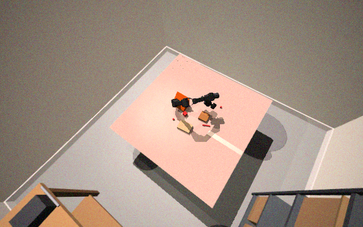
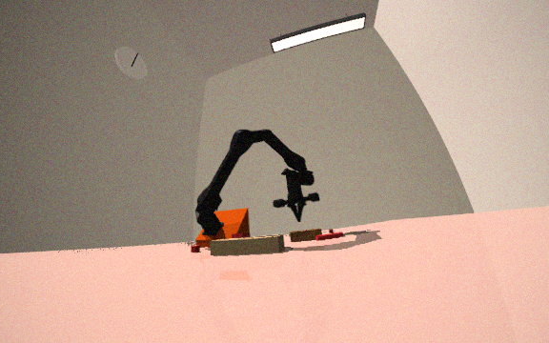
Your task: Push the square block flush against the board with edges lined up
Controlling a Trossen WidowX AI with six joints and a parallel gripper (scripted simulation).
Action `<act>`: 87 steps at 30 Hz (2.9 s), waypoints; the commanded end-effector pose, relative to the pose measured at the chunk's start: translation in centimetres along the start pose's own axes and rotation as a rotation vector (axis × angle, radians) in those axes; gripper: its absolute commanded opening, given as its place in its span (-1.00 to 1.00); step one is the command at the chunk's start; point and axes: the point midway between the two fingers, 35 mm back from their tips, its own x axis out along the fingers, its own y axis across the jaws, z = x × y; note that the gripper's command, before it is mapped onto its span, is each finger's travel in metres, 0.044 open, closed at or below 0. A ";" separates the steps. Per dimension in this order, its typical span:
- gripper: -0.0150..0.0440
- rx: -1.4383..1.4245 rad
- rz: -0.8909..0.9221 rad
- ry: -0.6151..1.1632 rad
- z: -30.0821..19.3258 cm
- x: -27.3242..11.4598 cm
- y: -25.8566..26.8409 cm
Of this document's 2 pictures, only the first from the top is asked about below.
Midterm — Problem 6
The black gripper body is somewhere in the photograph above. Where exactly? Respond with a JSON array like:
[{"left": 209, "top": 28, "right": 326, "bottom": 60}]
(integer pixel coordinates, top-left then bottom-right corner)
[{"left": 204, "top": 101, "right": 217, "bottom": 109}]

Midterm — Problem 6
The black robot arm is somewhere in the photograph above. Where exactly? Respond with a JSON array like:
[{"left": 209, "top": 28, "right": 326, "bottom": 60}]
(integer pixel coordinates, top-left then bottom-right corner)
[{"left": 171, "top": 92, "right": 219, "bottom": 108}]

